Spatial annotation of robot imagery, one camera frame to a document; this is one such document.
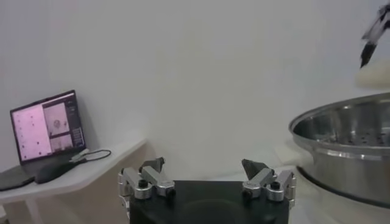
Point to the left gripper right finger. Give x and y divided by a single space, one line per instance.
260 179

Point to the cream electric cooker base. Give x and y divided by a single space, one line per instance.
320 210

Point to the laptop with pink screen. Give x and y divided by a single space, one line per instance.
45 128

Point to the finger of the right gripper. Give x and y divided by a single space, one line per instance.
368 53

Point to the black oblong device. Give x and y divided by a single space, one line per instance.
55 172

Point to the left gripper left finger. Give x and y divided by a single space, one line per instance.
158 181

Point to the stainless steel steamer basket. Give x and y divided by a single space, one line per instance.
341 170

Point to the white steamed baozi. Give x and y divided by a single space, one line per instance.
374 76

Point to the white side desk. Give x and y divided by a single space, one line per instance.
91 173

